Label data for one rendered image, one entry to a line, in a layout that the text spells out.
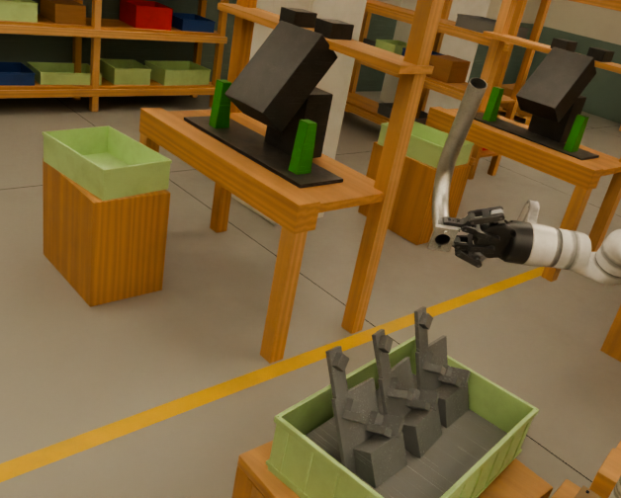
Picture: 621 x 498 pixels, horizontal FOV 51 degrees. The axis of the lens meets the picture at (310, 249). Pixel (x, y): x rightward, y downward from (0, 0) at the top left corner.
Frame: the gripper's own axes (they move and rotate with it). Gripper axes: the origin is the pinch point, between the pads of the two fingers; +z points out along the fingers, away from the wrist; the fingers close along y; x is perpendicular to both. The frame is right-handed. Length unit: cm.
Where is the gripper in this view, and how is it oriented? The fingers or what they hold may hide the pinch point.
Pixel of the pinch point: (446, 231)
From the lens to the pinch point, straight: 115.5
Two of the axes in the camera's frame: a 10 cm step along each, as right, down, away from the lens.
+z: -9.9, -1.5, -0.4
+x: 0.8, -7.1, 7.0
